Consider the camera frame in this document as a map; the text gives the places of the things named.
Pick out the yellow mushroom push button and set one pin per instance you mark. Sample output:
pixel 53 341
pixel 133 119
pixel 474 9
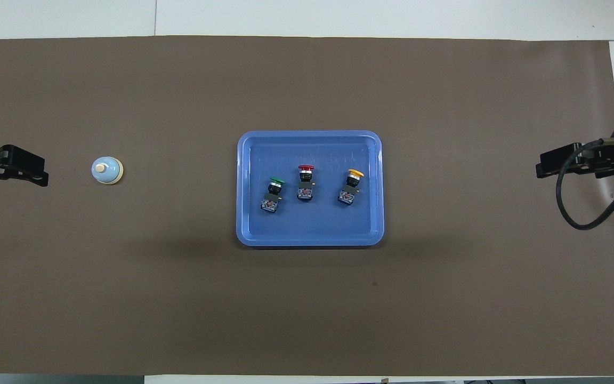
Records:
pixel 346 197

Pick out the green mushroom push button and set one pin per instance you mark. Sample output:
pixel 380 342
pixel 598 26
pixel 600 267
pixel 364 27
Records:
pixel 269 204

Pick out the red mushroom push button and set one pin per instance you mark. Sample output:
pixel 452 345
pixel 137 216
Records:
pixel 305 192

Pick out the light blue call bell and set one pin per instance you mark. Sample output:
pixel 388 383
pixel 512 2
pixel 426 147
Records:
pixel 111 174

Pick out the blue plastic tray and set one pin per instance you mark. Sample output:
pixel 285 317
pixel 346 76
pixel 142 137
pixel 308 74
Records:
pixel 312 229

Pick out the brown table mat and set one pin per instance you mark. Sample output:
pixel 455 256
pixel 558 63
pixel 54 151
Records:
pixel 179 293

